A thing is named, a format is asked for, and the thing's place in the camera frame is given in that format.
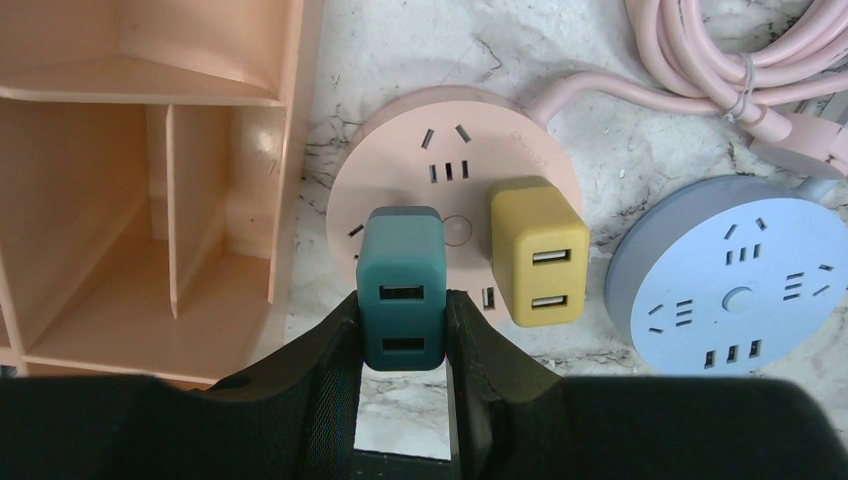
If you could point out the teal charger cube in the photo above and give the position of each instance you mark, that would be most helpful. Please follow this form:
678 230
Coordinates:
401 279

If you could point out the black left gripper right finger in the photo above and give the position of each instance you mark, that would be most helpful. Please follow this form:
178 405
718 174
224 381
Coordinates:
513 418

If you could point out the pink round power socket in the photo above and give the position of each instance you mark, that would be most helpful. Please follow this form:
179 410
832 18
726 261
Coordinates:
443 147

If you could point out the blue round power socket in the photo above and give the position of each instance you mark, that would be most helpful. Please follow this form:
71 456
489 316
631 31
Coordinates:
728 275

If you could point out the yellow charger cube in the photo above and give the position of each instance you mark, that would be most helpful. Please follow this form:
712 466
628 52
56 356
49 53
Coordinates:
539 251

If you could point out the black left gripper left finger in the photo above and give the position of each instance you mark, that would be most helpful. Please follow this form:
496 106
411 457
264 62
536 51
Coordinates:
291 415

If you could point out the orange plastic desk organizer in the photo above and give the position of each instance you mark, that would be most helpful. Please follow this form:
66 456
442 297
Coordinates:
151 160

